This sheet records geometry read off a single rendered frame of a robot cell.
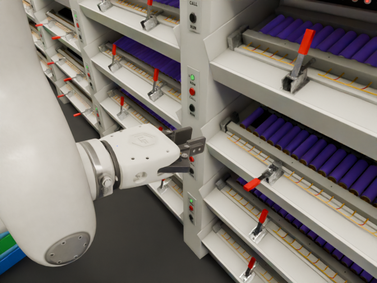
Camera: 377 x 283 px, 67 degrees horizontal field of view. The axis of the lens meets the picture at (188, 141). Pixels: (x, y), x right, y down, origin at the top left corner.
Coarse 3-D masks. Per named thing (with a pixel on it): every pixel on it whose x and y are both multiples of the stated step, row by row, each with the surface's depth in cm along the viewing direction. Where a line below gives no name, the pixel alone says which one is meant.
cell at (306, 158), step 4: (320, 140) 58; (324, 140) 57; (316, 144) 57; (320, 144) 57; (324, 144) 57; (312, 148) 57; (316, 148) 57; (320, 148) 57; (308, 152) 57; (312, 152) 56; (316, 152) 56; (304, 156) 56; (308, 156) 56; (312, 156) 56; (304, 160) 56; (308, 160) 56; (308, 164) 56
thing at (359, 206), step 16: (240, 128) 65; (256, 144) 61; (288, 160) 56; (288, 176) 56; (304, 176) 54; (320, 176) 52; (320, 192) 52; (336, 192) 50; (336, 208) 49; (352, 208) 48; (368, 208) 46
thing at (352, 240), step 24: (240, 96) 68; (216, 120) 67; (240, 120) 70; (288, 120) 66; (216, 144) 67; (240, 144) 65; (336, 144) 58; (240, 168) 61; (264, 168) 59; (264, 192) 59; (288, 192) 55; (312, 192) 53; (312, 216) 51; (336, 216) 49; (336, 240) 48; (360, 240) 46; (360, 264) 47
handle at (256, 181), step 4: (268, 168) 55; (268, 172) 56; (260, 176) 55; (264, 176) 55; (268, 176) 56; (252, 180) 54; (256, 180) 54; (260, 180) 54; (248, 184) 53; (252, 184) 53; (256, 184) 54; (244, 188) 53; (248, 188) 52; (252, 188) 53
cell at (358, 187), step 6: (372, 168) 51; (366, 174) 51; (372, 174) 50; (360, 180) 50; (366, 180) 50; (372, 180) 51; (354, 186) 50; (360, 186) 50; (366, 186) 50; (360, 192) 49
